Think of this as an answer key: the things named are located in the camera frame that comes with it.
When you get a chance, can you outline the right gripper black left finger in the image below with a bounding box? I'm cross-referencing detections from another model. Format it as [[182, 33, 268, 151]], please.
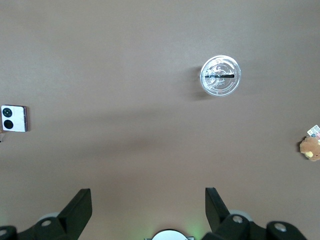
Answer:
[[57, 188, 93, 240]]

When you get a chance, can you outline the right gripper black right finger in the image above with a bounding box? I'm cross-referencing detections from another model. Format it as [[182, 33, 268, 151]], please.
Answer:
[[205, 187, 231, 235]]

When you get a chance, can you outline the lilac flip phone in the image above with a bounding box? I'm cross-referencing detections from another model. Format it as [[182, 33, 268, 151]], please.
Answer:
[[0, 104, 29, 133]]

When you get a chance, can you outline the brown plush toy with tag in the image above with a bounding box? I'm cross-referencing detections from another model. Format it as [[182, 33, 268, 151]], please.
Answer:
[[299, 124, 320, 163]]

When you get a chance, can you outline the clear plastic cup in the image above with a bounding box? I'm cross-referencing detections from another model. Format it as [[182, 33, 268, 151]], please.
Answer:
[[199, 55, 242, 98]]

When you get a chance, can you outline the black drinking straw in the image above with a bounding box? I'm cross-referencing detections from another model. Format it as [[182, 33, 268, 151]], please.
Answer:
[[204, 73, 235, 79]]

